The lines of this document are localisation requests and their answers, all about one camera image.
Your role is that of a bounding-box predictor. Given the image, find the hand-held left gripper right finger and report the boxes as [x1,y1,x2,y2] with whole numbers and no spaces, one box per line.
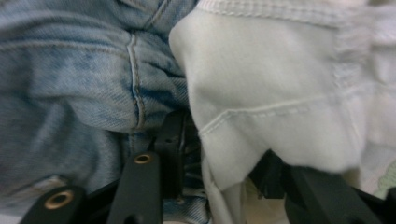
[247,148,295,201]

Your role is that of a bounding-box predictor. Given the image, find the light blue denim jeans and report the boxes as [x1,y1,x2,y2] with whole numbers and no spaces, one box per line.
[0,0,367,224]

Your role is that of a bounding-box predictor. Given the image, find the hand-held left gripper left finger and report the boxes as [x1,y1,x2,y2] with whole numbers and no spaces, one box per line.
[151,109,194,201]

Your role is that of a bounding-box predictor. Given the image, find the white leaf-print cloth bag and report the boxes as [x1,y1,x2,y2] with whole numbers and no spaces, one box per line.
[199,0,396,202]

